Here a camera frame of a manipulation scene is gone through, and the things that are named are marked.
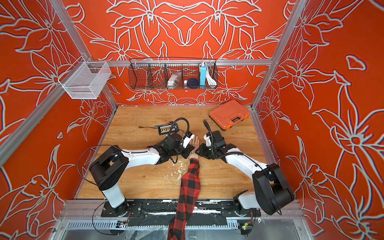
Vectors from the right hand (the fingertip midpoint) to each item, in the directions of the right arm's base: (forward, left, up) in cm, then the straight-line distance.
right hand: (194, 152), depth 84 cm
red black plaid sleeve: (-20, +2, -5) cm, 20 cm away
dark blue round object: (+40, +1, +19) cm, 45 cm away
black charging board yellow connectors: (+21, +20, -7) cm, 30 cm away
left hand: (+4, 0, -1) cm, 5 cm away
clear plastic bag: (+39, +13, +23) cm, 46 cm away
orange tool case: (+33, -25, -4) cm, 42 cm away
